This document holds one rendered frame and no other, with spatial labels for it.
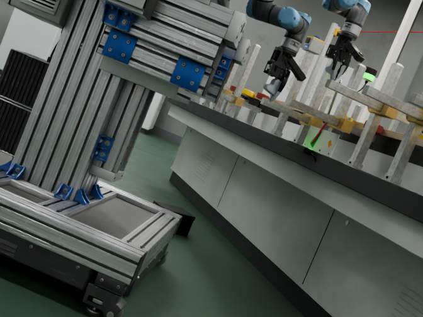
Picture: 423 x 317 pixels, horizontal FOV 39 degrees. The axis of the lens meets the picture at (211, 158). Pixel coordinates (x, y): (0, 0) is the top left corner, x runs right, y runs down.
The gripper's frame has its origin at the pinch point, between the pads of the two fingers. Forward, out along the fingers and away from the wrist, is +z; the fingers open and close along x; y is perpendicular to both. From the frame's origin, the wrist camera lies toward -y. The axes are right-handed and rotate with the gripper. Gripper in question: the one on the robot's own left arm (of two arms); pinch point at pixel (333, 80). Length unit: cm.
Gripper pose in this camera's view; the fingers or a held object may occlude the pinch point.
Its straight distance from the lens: 259.5
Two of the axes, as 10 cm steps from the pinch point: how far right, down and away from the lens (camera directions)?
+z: -3.8, 9.2, 0.8
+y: -5.8, -3.0, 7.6
